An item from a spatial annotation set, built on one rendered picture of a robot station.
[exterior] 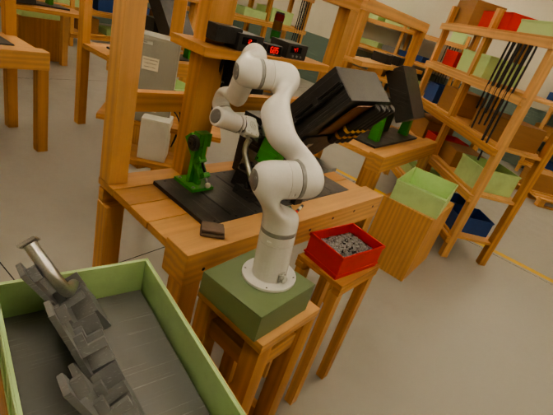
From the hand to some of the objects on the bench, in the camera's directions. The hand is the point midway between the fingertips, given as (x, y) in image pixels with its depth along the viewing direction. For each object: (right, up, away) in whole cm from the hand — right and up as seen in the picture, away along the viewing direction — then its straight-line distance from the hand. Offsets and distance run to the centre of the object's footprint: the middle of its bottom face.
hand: (260, 132), depth 198 cm
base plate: (+1, -27, +23) cm, 35 cm away
